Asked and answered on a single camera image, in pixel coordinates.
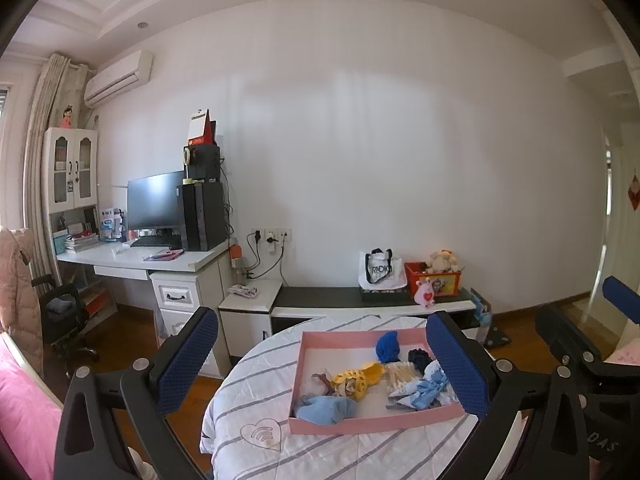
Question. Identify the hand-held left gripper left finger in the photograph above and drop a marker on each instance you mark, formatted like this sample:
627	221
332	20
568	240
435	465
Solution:
190	355

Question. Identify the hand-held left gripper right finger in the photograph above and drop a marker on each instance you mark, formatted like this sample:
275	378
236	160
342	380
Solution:
457	365

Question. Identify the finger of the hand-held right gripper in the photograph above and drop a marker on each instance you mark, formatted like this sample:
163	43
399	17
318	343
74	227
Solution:
622	300
565	337

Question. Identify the dark navy scrunchie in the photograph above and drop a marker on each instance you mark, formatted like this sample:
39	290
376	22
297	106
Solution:
420	358

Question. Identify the blue ribbon bow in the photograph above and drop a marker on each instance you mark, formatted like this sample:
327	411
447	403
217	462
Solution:
425	392

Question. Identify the bag of cotton swabs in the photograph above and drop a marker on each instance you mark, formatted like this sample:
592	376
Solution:
400	377

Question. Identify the white printed cloth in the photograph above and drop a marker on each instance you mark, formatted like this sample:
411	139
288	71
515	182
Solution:
402	395

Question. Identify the bright blue scrunchie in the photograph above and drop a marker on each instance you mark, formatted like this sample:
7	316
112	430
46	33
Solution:
387	347

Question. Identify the yellow crocheted toy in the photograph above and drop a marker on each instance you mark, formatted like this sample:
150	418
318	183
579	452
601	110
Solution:
367	372

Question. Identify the pink cardboard box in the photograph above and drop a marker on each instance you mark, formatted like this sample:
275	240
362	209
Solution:
370	422

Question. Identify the white pouch maroon ribbon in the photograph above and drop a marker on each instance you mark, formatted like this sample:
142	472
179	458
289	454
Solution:
317	385

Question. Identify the light blue cloth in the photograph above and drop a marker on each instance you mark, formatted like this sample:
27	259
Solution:
325	409

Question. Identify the black floor scale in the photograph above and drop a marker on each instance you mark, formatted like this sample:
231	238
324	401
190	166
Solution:
497	337

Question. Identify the white door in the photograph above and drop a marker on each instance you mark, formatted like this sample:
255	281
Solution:
625	250

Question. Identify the pink printed cloth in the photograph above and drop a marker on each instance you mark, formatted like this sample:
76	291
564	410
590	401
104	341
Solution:
625	355

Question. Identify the blue packet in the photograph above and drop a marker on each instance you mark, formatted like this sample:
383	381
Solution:
481	305

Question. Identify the low white side cabinet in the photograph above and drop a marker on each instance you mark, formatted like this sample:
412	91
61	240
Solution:
250	325

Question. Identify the pink heart toy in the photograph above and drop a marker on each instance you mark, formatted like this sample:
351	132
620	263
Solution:
426	296

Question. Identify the orange storage box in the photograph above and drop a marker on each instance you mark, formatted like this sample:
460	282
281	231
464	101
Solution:
445	285

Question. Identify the small printed pouch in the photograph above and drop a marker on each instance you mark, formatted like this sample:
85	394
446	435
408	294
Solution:
243	290

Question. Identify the pink flat notebook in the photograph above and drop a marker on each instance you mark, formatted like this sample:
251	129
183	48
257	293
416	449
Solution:
162	255

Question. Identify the beige plush toy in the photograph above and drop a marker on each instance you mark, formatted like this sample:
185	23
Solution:
442	261

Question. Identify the red door decoration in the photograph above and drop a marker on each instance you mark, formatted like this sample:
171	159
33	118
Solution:
635	192

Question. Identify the orange white box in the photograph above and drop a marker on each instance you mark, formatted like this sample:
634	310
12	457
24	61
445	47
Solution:
95	302

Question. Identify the orange white hanging holder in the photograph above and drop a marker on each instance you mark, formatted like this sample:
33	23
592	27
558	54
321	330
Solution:
235	251

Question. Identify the white desk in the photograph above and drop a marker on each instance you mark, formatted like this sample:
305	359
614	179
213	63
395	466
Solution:
125	257

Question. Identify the black keyboard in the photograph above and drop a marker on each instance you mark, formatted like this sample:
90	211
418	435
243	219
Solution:
155	241

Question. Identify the white tote bag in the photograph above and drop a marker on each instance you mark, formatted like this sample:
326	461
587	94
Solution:
380	272

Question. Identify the black office chair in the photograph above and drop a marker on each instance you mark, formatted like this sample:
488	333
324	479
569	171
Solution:
60	310

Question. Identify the round striped table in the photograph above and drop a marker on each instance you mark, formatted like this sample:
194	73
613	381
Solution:
350	455

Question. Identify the black computer tower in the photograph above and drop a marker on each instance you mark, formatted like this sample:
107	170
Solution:
202	215

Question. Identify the black white tv stand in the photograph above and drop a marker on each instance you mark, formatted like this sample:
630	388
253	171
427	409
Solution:
320	297

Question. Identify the blue white bottles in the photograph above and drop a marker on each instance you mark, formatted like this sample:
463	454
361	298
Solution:
110	225

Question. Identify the stack of books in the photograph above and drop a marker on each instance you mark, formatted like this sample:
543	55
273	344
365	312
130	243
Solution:
82	242

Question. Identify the black computer monitor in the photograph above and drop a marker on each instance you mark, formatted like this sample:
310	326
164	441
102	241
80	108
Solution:
155	200

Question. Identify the teal tissue box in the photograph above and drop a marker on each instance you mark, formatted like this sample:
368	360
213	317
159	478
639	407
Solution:
59	243

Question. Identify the pink bed sheet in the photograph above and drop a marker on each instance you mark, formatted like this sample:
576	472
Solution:
25	410

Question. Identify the pink quilted jacket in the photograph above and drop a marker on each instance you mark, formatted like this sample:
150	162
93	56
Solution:
17	280

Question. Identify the white glass door cabinet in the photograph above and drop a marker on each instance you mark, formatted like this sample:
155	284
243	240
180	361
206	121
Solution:
65	170

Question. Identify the red white calendar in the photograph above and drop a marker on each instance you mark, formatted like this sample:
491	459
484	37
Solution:
200	127

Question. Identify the beige curtain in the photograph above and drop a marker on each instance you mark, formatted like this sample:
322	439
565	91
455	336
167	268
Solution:
42	135

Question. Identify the small pink doll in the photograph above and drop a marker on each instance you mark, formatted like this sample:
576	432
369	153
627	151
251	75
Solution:
67	117

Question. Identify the white air conditioner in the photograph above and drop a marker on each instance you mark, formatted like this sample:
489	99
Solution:
117	80

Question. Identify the wall socket panel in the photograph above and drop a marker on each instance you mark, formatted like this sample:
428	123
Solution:
282	234

